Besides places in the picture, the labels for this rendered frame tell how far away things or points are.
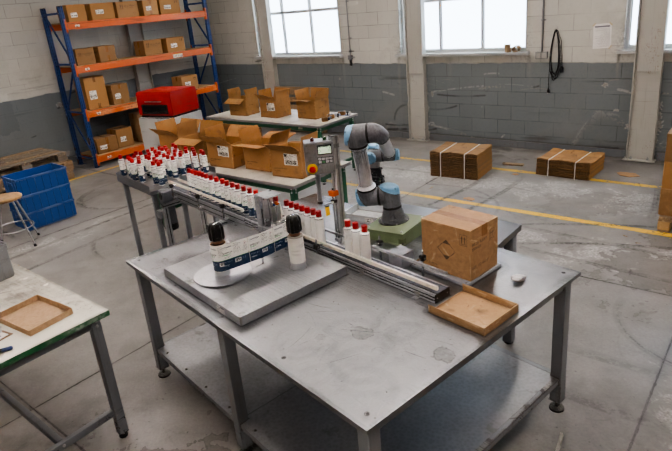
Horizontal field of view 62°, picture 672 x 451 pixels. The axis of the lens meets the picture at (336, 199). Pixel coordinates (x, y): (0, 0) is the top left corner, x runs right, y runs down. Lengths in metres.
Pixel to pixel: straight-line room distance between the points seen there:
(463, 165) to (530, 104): 1.67
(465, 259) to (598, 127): 5.49
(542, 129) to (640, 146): 1.25
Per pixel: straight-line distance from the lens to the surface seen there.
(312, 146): 3.15
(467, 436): 2.94
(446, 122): 8.93
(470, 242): 2.78
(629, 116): 7.91
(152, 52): 10.55
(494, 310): 2.68
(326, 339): 2.51
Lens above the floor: 2.20
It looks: 19 degrees down
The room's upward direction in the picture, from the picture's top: 5 degrees counter-clockwise
